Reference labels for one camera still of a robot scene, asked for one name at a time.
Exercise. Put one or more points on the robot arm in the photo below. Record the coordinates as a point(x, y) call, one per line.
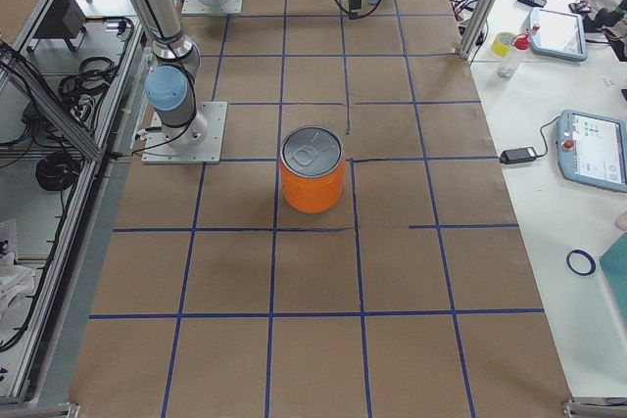
point(169, 85)

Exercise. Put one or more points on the yellow tape roll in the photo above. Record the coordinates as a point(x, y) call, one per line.
point(502, 43)

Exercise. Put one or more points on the orange can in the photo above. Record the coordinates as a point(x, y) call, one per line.
point(312, 169)

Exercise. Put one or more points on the teach pendant far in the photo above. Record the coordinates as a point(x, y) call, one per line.
point(557, 34)

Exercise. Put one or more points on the teach pendant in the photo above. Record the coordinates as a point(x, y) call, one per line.
point(591, 150)
point(557, 34)

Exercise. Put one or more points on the black power brick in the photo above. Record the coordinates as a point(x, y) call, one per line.
point(518, 155)

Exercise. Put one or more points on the teach pendant near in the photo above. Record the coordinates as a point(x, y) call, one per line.
point(591, 150)

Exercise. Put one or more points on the green mat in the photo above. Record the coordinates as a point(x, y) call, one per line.
point(614, 267)

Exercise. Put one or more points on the aluminium frame rail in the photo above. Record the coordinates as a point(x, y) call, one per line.
point(60, 97)

